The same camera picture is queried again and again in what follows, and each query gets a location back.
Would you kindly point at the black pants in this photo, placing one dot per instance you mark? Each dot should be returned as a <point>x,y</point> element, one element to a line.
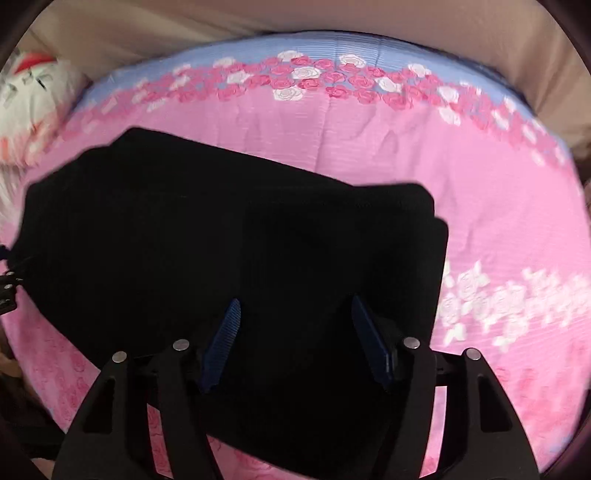
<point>284,313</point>

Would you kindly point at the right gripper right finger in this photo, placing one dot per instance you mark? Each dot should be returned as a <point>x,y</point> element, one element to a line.
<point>483,437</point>

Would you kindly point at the beige curtain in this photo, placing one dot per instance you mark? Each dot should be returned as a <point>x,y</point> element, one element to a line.
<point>519,39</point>

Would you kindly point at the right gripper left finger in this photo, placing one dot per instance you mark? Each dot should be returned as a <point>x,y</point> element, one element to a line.
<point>109,436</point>

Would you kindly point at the pink rose floral quilt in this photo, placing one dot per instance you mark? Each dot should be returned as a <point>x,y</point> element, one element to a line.
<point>364,111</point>

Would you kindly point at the white cat print pillow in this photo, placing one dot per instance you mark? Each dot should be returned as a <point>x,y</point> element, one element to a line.
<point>36,96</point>

